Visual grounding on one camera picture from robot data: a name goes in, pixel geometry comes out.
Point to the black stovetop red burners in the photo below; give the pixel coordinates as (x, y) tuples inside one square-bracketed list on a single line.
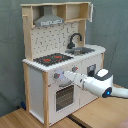
[(52, 59)]

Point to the white oven door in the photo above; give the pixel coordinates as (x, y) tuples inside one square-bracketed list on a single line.
[(62, 101)]

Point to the white wooden toy kitchen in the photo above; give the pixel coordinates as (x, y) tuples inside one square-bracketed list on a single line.
[(47, 40)]

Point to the black toy faucet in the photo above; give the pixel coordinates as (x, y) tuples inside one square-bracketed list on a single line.
[(73, 40)]

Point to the right grey stove knob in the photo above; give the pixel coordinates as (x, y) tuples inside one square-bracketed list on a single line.
[(74, 69)]

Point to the grey ice dispenser panel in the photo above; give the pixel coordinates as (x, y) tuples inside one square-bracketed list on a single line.
[(91, 70)]

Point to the left grey stove knob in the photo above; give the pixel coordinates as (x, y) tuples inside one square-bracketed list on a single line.
[(56, 75)]

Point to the grey stove knob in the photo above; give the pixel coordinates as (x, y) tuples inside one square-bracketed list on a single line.
[(56, 75), (74, 69)]

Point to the white microwave door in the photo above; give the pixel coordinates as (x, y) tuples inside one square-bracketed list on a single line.
[(90, 12)]

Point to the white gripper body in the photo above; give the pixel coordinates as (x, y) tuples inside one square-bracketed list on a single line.
[(76, 78)]

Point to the grey range hood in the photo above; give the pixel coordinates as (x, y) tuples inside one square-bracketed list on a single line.
[(48, 18)]

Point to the grey toy sink basin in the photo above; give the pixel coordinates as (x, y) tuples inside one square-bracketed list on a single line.
[(79, 51)]

